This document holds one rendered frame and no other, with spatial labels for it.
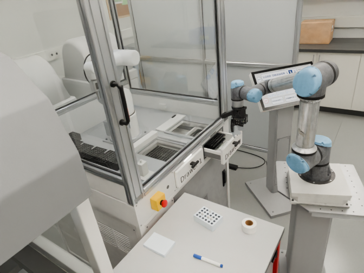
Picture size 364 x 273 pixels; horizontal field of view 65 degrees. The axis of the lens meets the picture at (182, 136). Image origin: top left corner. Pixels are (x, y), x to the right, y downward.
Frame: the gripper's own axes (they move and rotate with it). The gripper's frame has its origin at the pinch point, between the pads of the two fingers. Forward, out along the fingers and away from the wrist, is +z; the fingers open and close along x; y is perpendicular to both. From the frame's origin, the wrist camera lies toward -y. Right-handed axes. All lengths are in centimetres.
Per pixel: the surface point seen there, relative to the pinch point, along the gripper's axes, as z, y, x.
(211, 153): 9.1, -10.5, -12.6
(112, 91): -54, -16, -75
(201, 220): 17, 8, -59
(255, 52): -18, -38, 135
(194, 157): 4.7, -13.9, -27.0
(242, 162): 97, -39, 104
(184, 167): 4.6, -13.9, -38.3
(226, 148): 5.0, -1.3, -10.2
